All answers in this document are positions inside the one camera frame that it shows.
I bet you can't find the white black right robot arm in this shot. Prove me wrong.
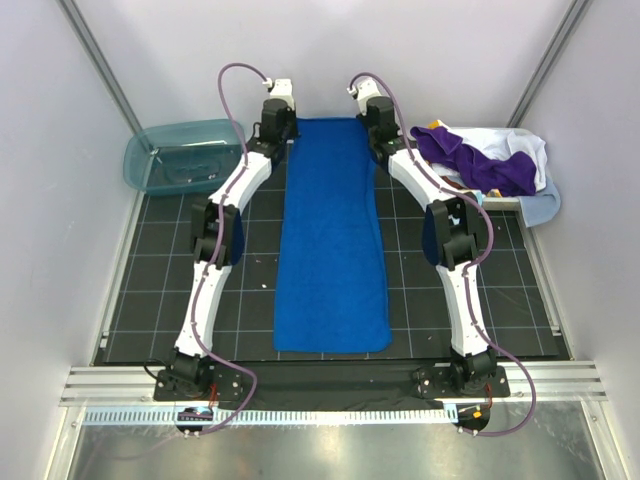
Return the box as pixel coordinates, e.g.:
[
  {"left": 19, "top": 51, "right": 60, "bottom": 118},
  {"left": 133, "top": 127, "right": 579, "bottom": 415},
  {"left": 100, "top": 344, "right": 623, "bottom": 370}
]
[{"left": 358, "top": 94, "right": 497, "bottom": 396}]

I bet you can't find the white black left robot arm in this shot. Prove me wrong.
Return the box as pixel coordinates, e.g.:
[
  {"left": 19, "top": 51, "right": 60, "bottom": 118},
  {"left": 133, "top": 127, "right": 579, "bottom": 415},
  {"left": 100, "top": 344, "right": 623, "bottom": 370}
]
[{"left": 154, "top": 94, "right": 298, "bottom": 400}]

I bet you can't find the teal transparent plastic bin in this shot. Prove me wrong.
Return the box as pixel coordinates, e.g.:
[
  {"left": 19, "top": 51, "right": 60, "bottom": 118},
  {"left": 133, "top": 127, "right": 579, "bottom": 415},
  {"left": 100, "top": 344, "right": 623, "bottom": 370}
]
[{"left": 123, "top": 119, "right": 242, "bottom": 196}]

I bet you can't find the white towel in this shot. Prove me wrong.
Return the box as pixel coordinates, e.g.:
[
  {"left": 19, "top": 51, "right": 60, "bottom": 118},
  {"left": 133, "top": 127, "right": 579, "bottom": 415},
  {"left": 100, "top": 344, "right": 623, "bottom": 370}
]
[{"left": 428, "top": 125, "right": 547, "bottom": 197}]

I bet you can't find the purple towel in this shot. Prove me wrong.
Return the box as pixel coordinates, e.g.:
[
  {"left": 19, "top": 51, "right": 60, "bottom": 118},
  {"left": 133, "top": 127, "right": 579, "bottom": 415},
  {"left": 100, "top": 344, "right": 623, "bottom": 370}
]
[{"left": 410, "top": 126, "right": 537, "bottom": 197}]

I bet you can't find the white laundry basket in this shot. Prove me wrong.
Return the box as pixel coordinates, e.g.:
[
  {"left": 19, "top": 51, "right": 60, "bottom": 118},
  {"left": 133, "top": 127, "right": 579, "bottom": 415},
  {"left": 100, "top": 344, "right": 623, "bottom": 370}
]
[{"left": 485, "top": 128, "right": 553, "bottom": 213}]

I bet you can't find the light blue towel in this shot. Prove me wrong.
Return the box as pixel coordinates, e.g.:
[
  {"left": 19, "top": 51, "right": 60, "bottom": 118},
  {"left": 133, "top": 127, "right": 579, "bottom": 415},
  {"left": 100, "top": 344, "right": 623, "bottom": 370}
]
[{"left": 518, "top": 179, "right": 561, "bottom": 228}]

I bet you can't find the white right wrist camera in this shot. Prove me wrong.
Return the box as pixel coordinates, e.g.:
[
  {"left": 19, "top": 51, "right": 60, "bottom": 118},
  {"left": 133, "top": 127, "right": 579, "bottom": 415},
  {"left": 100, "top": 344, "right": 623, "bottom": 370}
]
[{"left": 347, "top": 77, "right": 381, "bottom": 114}]

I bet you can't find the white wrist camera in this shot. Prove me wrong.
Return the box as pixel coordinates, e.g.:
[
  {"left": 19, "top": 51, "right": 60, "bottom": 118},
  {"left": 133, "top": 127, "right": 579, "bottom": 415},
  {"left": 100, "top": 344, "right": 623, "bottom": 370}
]
[
  {"left": 347, "top": 77, "right": 381, "bottom": 114},
  {"left": 262, "top": 77, "right": 296, "bottom": 110}
]

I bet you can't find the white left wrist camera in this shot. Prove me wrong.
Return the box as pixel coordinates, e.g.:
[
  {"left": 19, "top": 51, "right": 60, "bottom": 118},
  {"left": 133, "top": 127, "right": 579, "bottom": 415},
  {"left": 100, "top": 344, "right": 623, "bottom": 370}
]
[{"left": 262, "top": 77, "right": 296, "bottom": 110}]

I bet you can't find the aluminium frame rail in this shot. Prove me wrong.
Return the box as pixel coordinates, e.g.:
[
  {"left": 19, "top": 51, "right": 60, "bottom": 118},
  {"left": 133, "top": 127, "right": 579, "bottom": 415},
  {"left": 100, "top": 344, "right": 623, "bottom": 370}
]
[{"left": 59, "top": 361, "right": 607, "bottom": 407}]

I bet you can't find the slotted cable duct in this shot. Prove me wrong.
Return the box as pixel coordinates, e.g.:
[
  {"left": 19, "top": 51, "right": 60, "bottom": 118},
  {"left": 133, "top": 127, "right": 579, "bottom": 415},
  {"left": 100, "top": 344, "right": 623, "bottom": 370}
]
[{"left": 83, "top": 405, "right": 458, "bottom": 428}]

